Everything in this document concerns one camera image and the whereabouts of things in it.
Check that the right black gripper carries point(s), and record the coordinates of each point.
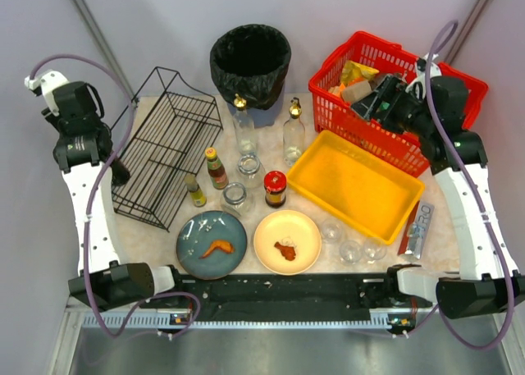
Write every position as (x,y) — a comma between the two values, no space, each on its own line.
(381,104)

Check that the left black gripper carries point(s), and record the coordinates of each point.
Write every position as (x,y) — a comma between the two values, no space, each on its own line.
(76,157)

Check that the gold-capped glass bottle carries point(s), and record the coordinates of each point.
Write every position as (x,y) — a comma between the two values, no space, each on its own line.
(246,138)
(293,134)

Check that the small yellow seasoning bottle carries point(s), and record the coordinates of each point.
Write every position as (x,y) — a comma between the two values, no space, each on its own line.
(195,191)

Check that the red-brown sauce bottle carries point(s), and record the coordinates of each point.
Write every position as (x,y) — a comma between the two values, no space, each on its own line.
(216,169)

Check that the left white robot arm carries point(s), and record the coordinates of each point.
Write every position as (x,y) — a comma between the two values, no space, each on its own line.
(106,279)

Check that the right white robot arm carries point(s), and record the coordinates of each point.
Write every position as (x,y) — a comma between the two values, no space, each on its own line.
(433,108)

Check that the brown cardboard box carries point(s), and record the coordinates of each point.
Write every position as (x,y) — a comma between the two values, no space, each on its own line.
(356,91)

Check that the yellow snack bag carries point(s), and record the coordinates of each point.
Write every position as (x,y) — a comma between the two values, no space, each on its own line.
(353,72)

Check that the red plastic shopping basket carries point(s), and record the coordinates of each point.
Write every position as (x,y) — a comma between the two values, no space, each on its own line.
(457,99)

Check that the yellow plastic tray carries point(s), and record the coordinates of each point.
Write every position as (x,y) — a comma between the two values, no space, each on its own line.
(355,186)

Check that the trash bin with black bag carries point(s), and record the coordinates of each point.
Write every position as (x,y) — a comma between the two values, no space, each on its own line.
(252,61)

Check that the red-lidded sauce jar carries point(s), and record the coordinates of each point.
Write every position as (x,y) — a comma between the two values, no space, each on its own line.
(275,184)

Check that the left small glass cup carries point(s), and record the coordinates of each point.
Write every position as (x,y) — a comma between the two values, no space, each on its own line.
(332,231)

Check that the small glass cup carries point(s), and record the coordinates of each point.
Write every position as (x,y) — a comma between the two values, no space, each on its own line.
(350,252)
(374,249)
(332,231)

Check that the silver foil packet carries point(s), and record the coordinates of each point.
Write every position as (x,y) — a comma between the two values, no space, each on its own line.
(416,232)

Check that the rear empty glass jar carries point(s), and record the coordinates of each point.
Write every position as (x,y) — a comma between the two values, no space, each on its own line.
(251,171)

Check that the empty glass jar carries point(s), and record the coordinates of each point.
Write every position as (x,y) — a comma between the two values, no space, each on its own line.
(251,171)
(237,200)

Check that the right small glass cup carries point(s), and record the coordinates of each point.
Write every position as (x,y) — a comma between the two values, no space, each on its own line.
(374,249)

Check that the middle small glass cup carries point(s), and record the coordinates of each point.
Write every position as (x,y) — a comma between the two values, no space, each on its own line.
(350,252)

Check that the cream ceramic plate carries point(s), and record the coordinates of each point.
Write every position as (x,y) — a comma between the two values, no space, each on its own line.
(292,228)

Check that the front empty glass jar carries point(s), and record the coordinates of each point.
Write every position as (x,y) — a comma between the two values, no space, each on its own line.
(237,200)

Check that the blue ceramic plate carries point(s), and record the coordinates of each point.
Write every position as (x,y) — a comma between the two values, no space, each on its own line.
(198,233)

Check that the chicken drumstick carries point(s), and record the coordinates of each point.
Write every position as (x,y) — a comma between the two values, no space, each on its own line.
(287,251)

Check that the chicken wing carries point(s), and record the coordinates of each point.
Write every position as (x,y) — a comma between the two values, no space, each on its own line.
(221,245)

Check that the black wire rack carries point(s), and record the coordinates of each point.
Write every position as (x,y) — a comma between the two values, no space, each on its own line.
(174,124)

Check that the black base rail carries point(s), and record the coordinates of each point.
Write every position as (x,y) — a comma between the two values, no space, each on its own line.
(312,297)

